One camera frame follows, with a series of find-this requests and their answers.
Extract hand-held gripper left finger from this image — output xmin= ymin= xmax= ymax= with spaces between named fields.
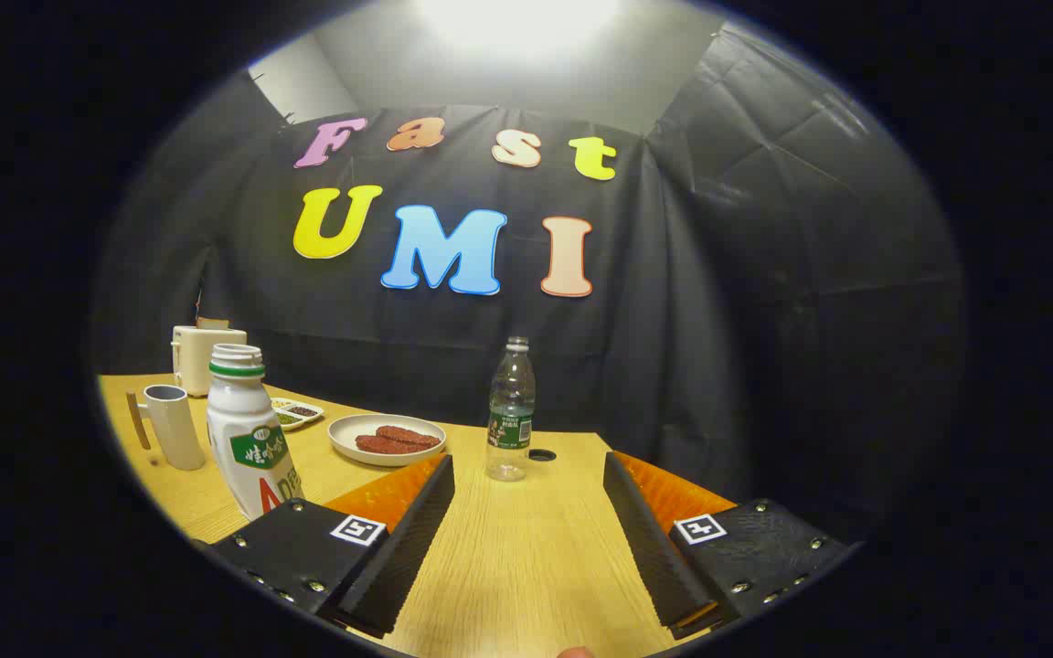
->
xmin=193 ymin=454 xmax=456 ymax=639

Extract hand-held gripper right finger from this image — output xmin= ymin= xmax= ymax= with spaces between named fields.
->
xmin=602 ymin=451 xmax=861 ymax=641

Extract white juice bottle green label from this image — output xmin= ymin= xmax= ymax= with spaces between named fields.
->
xmin=207 ymin=344 xmax=305 ymax=522

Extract white cup with wooden handle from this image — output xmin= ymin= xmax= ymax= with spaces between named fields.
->
xmin=127 ymin=385 xmax=207 ymax=472

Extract clear plastic water bottle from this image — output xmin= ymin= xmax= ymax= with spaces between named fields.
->
xmin=486 ymin=336 xmax=537 ymax=483

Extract wooden table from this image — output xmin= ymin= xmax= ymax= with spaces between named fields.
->
xmin=97 ymin=373 xmax=738 ymax=658

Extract red meat patty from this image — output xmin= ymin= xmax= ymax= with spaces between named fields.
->
xmin=376 ymin=425 xmax=442 ymax=449
xmin=356 ymin=434 xmax=427 ymax=455

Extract white round plate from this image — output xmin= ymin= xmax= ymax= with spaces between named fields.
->
xmin=328 ymin=414 xmax=447 ymax=468

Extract white divided dish of beans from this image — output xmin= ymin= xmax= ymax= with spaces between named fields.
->
xmin=271 ymin=398 xmax=325 ymax=431

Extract black backdrop cloth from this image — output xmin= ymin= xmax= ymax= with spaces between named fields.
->
xmin=92 ymin=23 xmax=966 ymax=540

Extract cream toaster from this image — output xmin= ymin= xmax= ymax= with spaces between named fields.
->
xmin=171 ymin=325 xmax=248 ymax=398

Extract bright ceiling light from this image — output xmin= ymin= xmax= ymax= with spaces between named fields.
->
xmin=417 ymin=0 xmax=623 ymax=65

